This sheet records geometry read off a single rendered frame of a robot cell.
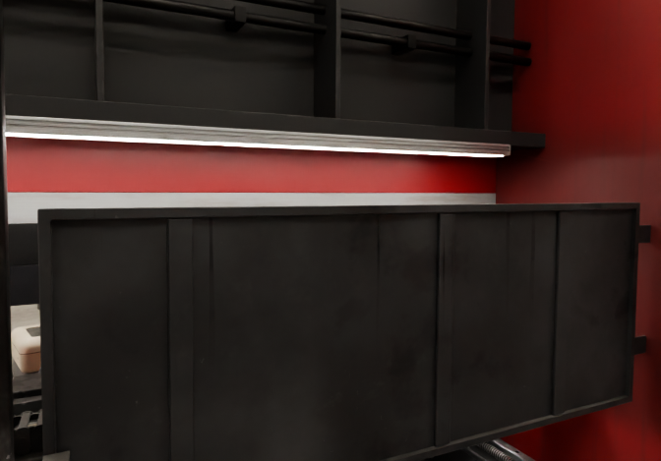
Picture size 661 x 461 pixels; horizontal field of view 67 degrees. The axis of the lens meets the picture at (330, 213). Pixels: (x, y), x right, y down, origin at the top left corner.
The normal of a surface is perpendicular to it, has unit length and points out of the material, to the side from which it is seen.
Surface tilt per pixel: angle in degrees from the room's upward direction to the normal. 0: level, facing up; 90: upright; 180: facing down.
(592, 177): 90
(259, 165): 90
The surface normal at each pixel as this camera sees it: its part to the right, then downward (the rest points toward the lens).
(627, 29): -0.90, 0.02
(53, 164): 0.44, 0.05
